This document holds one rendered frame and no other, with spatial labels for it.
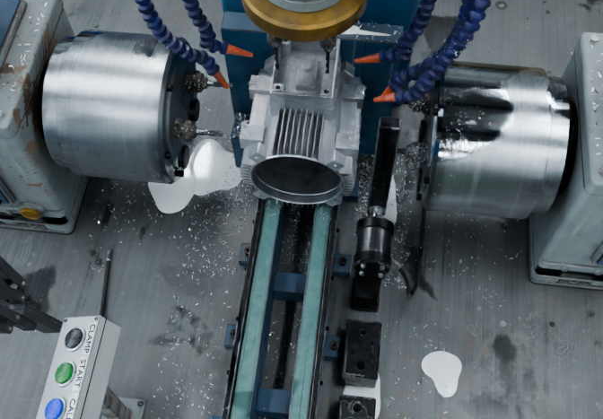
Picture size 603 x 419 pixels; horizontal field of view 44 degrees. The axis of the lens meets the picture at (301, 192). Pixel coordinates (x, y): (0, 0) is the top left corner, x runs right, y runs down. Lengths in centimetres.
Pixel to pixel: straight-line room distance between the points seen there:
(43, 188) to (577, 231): 90
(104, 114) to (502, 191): 63
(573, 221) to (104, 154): 75
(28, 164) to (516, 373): 90
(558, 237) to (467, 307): 22
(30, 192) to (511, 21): 109
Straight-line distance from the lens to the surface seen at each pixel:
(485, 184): 118
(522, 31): 177
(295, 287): 134
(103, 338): 112
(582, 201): 120
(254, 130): 122
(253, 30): 126
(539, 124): 118
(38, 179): 135
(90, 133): 123
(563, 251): 135
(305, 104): 119
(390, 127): 102
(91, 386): 110
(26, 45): 130
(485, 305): 141
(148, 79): 120
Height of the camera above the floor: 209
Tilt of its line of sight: 61 degrees down
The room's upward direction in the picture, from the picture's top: 2 degrees counter-clockwise
